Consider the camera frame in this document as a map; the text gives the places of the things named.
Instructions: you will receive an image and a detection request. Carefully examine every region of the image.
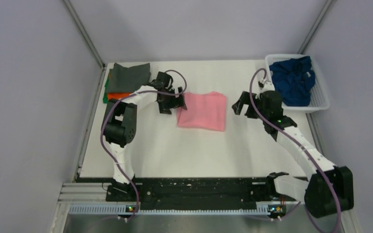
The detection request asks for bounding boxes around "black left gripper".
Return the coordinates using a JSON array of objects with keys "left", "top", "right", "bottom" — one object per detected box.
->
[{"left": 158, "top": 86, "right": 186, "bottom": 115}]

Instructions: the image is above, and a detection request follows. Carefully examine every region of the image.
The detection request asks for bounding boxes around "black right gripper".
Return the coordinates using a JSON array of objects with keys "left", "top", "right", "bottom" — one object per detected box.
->
[{"left": 232, "top": 91, "right": 269, "bottom": 121}]

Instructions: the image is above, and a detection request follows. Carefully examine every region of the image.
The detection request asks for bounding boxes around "pink t shirt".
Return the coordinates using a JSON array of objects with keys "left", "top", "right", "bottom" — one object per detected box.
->
[{"left": 177, "top": 92, "right": 227, "bottom": 132}]

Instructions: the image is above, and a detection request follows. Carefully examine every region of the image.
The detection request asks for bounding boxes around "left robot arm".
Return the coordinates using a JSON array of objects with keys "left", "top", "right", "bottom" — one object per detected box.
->
[{"left": 100, "top": 70, "right": 187, "bottom": 201}]

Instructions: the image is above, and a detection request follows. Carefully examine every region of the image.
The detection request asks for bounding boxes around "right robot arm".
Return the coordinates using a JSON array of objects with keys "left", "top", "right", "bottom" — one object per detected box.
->
[{"left": 232, "top": 91, "right": 355, "bottom": 218}]

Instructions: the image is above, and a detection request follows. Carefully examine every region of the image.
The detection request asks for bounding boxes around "blue t shirt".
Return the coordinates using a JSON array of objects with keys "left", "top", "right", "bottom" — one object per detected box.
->
[{"left": 269, "top": 56, "right": 316, "bottom": 107}]

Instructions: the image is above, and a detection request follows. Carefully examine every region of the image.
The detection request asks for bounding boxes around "white plastic basket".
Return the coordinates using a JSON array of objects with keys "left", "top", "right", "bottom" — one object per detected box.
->
[{"left": 265, "top": 54, "right": 330, "bottom": 113}]

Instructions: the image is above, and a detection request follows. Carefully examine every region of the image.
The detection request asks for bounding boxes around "grey folded t shirt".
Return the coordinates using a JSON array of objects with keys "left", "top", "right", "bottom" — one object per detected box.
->
[{"left": 106, "top": 63, "right": 151, "bottom": 94}]

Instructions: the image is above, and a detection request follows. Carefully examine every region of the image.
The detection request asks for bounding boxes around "orange folded t shirt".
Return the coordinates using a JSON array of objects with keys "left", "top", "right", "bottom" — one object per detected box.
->
[{"left": 106, "top": 72, "right": 134, "bottom": 102}]

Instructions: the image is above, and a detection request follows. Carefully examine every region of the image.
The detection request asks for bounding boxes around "green folded t shirt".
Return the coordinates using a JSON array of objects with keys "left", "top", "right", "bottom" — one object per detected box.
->
[{"left": 102, "top": 77, "right": 109, "bottom": 104}]

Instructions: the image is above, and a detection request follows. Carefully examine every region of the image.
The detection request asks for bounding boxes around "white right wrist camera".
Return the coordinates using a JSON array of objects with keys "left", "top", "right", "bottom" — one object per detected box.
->
[{"left": 258, "top": 79, "right": 275, "bottom": 93}]

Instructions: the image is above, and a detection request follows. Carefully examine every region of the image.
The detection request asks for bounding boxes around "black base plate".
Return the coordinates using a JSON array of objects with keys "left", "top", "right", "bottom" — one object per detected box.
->
[{"left": 106, "top": 178, "right": 292, "bottom": 211}]

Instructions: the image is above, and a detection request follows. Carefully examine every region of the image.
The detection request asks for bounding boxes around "white cable duct rail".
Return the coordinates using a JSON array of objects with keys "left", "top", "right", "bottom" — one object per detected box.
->
[{"left": 68, "top": 204, "right": 269, "bottom": 216}]

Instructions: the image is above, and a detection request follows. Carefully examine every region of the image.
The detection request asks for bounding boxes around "right aluminium frame post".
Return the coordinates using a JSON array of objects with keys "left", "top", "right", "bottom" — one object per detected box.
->
[{"left": 297, "top": 0, "right": 337, "bottom": 54}]

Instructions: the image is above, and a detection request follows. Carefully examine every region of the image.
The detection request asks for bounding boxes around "aluminium frame post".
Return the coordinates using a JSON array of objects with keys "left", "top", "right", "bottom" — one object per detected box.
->
[
  {"left": 297, "top": 0, "right": 337, "bottom": 54},
  {"left": 60, "top": 0, "right": 105, "bottom": 68}
]

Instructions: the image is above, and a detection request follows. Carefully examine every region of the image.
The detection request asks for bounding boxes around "left aluminium frame post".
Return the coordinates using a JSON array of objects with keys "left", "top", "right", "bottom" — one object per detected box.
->
[{"left": 60, "top": 0, "right": 105, "bottom": 68}]

